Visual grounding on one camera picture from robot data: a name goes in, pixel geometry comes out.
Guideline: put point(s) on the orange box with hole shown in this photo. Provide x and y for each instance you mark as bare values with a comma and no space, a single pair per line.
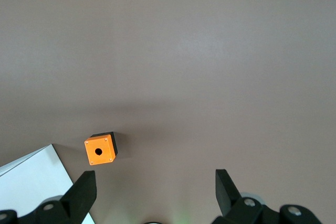
98,151

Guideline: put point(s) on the brown table cover sheet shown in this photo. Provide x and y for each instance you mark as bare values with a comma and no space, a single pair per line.
210,64

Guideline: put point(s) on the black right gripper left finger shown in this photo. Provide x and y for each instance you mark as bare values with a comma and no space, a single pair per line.
78,197

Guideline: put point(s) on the white drawer cabinet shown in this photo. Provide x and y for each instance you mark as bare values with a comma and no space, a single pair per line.
36,184

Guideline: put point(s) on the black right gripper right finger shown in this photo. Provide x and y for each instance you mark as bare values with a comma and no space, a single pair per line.
231,200

